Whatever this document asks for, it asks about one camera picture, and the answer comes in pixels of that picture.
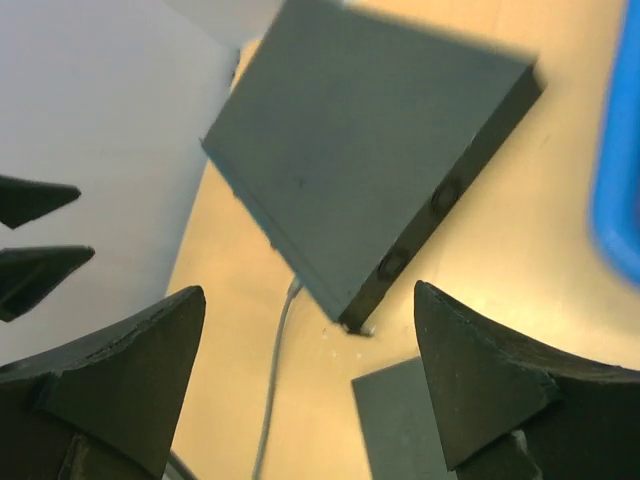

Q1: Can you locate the small black switch box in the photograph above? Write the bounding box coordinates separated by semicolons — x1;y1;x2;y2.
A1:
351;357;456;480

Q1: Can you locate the blue plastic bin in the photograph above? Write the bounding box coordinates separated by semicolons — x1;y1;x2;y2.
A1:
589;1;639;286

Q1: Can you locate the large black network switch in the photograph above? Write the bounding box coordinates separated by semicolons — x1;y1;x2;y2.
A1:
202;1;542;333

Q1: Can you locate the grey ethernet cable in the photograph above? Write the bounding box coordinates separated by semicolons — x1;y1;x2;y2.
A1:
249;279;304;480

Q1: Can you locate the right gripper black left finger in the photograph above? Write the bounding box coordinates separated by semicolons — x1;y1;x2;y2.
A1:
1;286;205;479

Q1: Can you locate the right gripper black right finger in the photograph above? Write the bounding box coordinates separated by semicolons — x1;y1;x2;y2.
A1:
414;281;639;479

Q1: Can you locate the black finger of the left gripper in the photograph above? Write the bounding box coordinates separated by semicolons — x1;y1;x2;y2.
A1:
1;245;95;321
1;176;81;229

